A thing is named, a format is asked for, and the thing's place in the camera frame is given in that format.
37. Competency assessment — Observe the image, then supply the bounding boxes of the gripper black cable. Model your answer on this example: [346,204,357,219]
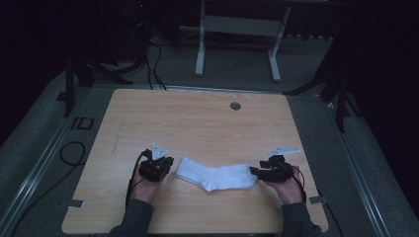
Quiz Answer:
[125,149,152,209]
[280,157,308,204]

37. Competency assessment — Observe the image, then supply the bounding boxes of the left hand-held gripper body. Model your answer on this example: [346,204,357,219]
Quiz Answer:
[137,142,170,183]

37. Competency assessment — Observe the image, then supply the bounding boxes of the black floor stand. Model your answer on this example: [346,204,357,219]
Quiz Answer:
[283,33,364,133]
[56,19,148,119]

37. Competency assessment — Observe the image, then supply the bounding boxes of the metal floor rail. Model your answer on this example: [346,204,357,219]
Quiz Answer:
[0,113,77,233]
[324,100,393,237]

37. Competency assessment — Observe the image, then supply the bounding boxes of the person's right hand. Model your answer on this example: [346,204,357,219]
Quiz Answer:
[265,165,305,205]

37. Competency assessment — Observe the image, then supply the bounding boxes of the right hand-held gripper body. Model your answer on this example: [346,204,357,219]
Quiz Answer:
[259,146,301,184]

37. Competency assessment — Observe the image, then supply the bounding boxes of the white metal desk frame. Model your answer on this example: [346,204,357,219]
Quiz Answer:
[179,0,293,83]

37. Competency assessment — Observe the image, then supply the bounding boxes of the black cables on floor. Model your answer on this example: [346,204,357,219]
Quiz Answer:
[143,40,168,91]

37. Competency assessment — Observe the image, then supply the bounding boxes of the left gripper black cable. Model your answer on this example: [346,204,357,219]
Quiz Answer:
[125,149,152,209]

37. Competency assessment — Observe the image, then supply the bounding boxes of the black floor cable loop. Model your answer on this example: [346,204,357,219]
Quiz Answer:
[9,140,87,237]

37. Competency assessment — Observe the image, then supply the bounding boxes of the person's left hand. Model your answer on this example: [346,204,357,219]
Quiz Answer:
[130,166,163,204]

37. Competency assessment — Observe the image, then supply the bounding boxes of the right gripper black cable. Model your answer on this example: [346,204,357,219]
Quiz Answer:
[280,157,308,204]

